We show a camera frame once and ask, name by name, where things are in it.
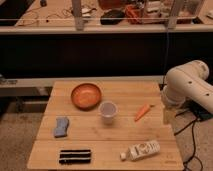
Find black floor cables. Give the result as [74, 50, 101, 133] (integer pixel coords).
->
[173, 109, 204, 171]

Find right white frame post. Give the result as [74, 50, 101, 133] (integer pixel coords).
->
[167, 0, 184, 29]

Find orange bowl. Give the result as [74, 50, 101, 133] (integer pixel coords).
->
[71, 83, 102, 110]

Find white ceramic cup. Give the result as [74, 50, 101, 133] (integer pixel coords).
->
[99, 101, 117, 125]

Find orange pepper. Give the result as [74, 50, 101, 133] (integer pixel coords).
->
[134, 104, 153, 122]

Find left white frame post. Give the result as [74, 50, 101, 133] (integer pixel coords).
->
[71, 0, 84, 31]

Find white frame post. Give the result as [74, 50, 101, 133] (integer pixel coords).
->
[167, 0, 184, 29]
[71, 0, 84, 31]

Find orange box on back bench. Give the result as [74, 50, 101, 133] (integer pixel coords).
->
[125, 4, 144, 24]

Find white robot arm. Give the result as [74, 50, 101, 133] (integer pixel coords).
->
[161, 60, 213, 125]

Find black object on back bench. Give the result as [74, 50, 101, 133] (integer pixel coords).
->
[100, 9, 125, 25]

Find black striped brush block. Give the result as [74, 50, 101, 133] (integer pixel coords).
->
[59, 149, 92, 164]

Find white plastic bottle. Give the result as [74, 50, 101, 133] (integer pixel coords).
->
[120, 140, 160, 161]

